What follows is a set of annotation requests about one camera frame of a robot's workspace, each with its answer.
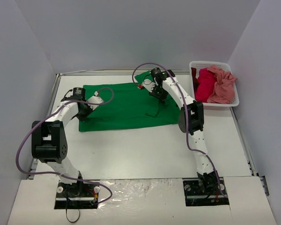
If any green t shirt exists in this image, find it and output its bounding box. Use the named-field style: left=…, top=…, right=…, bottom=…
left=79, top=82, right=180, bottom=132

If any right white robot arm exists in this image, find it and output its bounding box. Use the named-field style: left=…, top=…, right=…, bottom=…
left=146, top=67, right=218, bottom=194

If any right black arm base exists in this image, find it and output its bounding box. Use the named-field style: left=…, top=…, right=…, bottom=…
left=183, top=179, right=229, bottom=207

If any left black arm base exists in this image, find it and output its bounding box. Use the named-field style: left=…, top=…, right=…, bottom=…
left=54, top=181, right=100, bottom=210

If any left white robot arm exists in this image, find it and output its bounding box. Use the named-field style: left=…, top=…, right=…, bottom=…
left=31, top=87, right=103, bottom=196

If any red t shirt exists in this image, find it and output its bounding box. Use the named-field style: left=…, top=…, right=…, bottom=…
left=194, top=68, right=217, bottom=103

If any white plastic basket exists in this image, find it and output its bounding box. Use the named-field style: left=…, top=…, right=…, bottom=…
left=189, top=61, right=239, bottom=110

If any pink t shirt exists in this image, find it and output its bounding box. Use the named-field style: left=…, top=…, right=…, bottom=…
left=207, top=65, right=237, bottom=104

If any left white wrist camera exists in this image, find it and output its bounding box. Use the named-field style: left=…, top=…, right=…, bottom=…
left=87, top=95, right=104, bottom=111

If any black loop cable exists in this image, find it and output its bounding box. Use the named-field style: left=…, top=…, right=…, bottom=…
left=65, top=199, right=81, bottom=223

